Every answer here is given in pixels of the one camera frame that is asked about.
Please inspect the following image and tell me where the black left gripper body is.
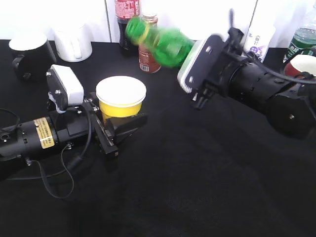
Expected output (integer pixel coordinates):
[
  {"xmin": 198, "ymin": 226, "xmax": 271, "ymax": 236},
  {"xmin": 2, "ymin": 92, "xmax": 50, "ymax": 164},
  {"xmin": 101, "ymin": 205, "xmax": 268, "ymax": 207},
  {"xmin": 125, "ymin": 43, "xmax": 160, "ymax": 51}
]
[{"xmin": 48, "ymin": 92, "xmax": 119, "ymax": 159}]

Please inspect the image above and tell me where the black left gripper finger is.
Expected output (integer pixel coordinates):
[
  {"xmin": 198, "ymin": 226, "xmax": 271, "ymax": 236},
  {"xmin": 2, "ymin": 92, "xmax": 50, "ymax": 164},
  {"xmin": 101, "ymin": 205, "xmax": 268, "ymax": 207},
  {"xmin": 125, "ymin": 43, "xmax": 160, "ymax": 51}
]
[{"xmin": 105, "ymin": 114, "xmax": 148, "ymax": 145}]

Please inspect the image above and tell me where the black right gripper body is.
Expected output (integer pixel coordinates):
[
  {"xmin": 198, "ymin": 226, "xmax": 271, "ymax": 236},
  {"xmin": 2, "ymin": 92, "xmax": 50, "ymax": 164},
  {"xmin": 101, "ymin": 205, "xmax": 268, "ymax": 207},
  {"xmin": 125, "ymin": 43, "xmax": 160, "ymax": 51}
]
[{"xmin": 193, "ymin": 27, "xmax": 249, "ymax": 109}]

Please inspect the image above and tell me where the yellow paper cup white rim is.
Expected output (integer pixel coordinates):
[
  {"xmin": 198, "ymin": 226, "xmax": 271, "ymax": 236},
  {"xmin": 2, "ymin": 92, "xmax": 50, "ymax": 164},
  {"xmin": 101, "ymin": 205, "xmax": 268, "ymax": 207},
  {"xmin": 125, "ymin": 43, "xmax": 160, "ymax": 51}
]
[{"xmin": 96, "ymin": 76, "xmax": 147, "ymax": 123}]

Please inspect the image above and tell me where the green plastic bottle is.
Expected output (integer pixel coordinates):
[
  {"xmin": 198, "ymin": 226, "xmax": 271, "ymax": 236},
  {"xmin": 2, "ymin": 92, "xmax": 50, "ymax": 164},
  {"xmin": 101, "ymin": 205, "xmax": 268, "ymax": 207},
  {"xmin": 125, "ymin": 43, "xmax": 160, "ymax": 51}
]
[{"xmin": 126, "ymin": 17, "xmax": 195, "ymax": 68}]

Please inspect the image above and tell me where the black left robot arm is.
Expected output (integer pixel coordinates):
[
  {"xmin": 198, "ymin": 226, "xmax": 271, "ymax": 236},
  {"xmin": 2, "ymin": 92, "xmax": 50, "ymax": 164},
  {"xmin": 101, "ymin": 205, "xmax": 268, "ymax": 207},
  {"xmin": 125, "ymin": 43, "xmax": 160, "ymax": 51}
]
[{"xmin": 0, "ymin": 95, "xmax": 148, "ymax": 180}]

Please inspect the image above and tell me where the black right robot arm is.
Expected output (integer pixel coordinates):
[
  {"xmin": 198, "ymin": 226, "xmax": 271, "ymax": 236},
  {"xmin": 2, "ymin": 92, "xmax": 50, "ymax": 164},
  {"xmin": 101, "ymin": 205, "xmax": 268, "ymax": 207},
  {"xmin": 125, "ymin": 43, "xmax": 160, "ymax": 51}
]
[{"xmin": 184, "ymin": 27, "xmax": 316, "ymax": 139}]

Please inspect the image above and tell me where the red paper cup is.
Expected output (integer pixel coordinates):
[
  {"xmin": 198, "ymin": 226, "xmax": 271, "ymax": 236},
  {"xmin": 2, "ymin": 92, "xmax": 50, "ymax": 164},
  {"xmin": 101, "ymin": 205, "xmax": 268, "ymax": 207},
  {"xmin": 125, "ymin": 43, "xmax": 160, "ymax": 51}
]
[{"xmin": 284, "ymin": 54, "xmax": 316, "ymax": 76}]

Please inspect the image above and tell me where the white bottle purple print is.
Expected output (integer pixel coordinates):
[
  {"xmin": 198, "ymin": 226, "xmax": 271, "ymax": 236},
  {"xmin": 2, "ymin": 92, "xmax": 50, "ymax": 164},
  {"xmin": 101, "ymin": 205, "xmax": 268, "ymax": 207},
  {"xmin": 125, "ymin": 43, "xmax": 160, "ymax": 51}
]
[{"xmin": 244, "ymin": 22, "xmax": 276, "ymax": 62}]

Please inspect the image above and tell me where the brown labelled drink bottle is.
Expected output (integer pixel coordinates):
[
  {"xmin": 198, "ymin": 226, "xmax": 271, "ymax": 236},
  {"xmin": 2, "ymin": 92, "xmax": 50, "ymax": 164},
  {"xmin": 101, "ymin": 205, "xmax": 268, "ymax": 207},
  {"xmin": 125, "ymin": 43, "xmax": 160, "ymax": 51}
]
[{"xmin": 138, "ymin": 10, "xmax": 161, "ymax": 74}]

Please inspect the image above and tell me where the white ceramic mug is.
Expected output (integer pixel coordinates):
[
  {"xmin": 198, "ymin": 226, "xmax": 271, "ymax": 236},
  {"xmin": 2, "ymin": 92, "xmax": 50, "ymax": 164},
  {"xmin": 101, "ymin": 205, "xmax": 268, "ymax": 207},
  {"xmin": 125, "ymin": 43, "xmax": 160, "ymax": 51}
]
[{"xmin": 53, "ymin": 23, "xmax": 93, "ymax": 63}]

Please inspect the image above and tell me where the black mug white interior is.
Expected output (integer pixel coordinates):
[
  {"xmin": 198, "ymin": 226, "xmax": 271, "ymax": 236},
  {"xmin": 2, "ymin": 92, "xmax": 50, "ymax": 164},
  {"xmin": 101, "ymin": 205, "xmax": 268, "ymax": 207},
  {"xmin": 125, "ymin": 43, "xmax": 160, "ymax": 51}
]
[{"xmin": 9, "ymin": 32, "xmax": 57, "ymax": 82}]

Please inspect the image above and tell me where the black table mat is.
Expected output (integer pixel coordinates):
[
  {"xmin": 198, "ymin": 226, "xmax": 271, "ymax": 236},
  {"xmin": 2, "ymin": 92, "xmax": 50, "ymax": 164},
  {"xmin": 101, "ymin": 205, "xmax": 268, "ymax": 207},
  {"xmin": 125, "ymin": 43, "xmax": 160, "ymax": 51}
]
[{"xmin": 0, "ymin": 42, "xmax": 316, "ymax": 237}]

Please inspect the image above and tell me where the clear bottle green label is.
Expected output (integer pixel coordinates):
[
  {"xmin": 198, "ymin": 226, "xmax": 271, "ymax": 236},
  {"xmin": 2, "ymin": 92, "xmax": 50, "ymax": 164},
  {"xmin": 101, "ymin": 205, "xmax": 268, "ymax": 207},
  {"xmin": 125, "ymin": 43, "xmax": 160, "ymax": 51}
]
[{"xmin": 283, "ymin": 3, "xmax": 316, "ymax": 62}]

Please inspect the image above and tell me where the cola bottle red label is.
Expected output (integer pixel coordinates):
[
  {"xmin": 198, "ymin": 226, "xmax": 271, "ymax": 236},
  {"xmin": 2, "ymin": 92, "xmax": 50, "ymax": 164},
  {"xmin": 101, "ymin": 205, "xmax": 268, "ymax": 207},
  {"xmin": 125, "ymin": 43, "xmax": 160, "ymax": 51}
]
[{"xmin": 115, "ymin": 0, "xmax": 140, "ymax": 57}]

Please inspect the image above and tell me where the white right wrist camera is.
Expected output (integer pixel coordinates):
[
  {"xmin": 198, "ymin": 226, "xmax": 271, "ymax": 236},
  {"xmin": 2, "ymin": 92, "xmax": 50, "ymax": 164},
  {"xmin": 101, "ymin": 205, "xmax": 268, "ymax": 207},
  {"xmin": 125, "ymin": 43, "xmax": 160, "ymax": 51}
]
[{"xmin": 177, "ymin": 35, "xmax": 224, "ymax": 93}]

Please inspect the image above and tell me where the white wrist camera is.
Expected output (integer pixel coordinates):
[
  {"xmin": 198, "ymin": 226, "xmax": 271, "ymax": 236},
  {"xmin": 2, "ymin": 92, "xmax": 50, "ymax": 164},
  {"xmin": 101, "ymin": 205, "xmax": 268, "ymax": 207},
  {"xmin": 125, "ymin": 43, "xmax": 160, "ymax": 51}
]
[
  {"xmin": 177, "ymin": 35, "xmax": 224, "ymax": 93},
  {"xmin": 46, "ymin": 64, "xmax": 84, "ymax": 114}
]

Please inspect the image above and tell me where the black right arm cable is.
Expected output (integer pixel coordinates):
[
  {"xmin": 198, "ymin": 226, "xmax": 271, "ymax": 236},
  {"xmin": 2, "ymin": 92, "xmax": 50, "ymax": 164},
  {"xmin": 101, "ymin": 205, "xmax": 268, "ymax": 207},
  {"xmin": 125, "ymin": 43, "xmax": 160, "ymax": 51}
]
[{"xmin": 228, "ymin": 8, "xmax": 316, "ymax": 85}]

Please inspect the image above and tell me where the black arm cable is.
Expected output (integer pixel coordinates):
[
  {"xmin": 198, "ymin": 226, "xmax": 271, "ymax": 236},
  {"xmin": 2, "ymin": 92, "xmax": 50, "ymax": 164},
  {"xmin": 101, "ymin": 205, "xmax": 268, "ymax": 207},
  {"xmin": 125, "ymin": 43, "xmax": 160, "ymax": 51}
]
[
  {"xmin": 228, "ymin": 8, "xmax": 316, "ymax": 85},
  {"xmin": 0, "ymin": 108, "xmax": 92, "ymax": 199}
]

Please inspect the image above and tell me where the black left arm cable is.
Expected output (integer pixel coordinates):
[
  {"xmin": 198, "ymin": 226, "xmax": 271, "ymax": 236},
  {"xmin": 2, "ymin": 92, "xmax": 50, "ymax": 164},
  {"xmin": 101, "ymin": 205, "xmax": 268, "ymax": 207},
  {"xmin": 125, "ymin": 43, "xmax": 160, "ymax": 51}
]
[{"xmin": 0, "ymin": 108, "xmax": 92, "ymax": 199}]

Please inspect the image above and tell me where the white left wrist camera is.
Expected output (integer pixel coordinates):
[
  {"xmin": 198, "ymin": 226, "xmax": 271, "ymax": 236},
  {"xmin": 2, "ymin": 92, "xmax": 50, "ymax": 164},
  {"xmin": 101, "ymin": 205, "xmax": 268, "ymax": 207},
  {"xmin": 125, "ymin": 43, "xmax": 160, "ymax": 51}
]
[{"xmin": 46, "ymin": 64, "xmax": 84, "ymax": 114}]

